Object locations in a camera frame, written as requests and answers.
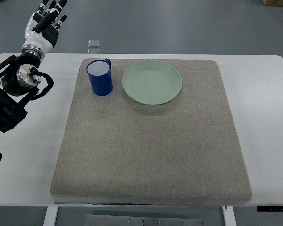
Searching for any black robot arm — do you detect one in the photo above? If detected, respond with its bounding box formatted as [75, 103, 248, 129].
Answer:
[0, 52, 54, 133]

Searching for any metal base plate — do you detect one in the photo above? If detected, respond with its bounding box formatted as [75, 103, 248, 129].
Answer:
[84, 214, 203, 226]

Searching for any cardboard box corner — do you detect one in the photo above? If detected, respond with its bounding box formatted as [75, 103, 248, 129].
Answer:
[262, 0, 283, 7]

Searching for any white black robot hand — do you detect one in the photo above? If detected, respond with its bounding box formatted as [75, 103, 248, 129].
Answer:
[22, 0, 67, 61]

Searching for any beige fabric mat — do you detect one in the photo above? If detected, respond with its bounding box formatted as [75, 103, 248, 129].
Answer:
[50, 59, 252, 206]

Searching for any black desk control panel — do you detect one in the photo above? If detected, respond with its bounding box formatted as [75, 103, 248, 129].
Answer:
[256, 206, 283, 212]

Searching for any light green plate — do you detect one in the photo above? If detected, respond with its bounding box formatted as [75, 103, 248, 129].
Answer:
[122, 60, 183, 105]

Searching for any blue mug white inside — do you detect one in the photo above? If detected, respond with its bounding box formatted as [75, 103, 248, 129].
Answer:
[86, 59, 113, 96]

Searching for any white table leg frame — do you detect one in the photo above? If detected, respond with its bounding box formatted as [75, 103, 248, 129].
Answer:
[43, 206, 58, 226]

